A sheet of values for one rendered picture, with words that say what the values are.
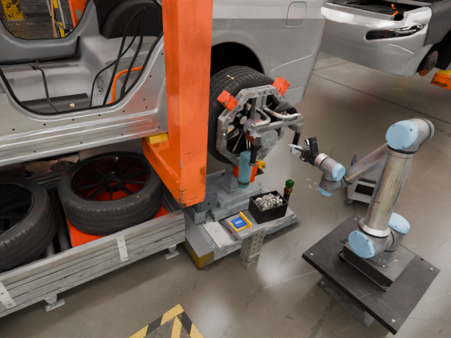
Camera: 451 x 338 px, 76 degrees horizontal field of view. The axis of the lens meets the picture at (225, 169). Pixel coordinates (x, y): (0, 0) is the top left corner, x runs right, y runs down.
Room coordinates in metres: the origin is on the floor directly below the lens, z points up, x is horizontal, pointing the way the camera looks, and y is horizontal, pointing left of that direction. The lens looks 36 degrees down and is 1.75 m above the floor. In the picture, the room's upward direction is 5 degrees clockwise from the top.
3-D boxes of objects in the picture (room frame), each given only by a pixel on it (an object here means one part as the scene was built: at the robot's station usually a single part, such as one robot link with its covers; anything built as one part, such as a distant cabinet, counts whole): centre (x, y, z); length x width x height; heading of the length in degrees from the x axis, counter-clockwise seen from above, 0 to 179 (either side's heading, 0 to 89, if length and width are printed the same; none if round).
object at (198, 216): (1.72, 0.22, 0.26); 0.42 x 0.18 x 0.35; 35
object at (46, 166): (2.20, 1.66, 0.02); 0.52 x 0.42 x 0.04; 119
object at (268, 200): (1.36, -0.29, 0.51); 0.20 x 0.14 x 0.13; 117
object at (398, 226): (1.17, -0.95, 0.58); 0.17 x 0.15 x 0.18; 122
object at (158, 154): (1.65, 0.41, 0.69); 0.52 x 0.17 x 0.35; 35
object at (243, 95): (1.75, -0.16, 0.85); 0.54 x 0.07 x 0.54; 125
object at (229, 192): (1.89, -0.07, 0.32); 0.40 x 0.30 x 0.28; 125
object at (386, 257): (1.18, -0.95, 0.45); 0.19 x 0.19 x 0.10
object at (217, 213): (1.88, -0.05, 0.13); 0.50 x 0.36 x 0.10; 125
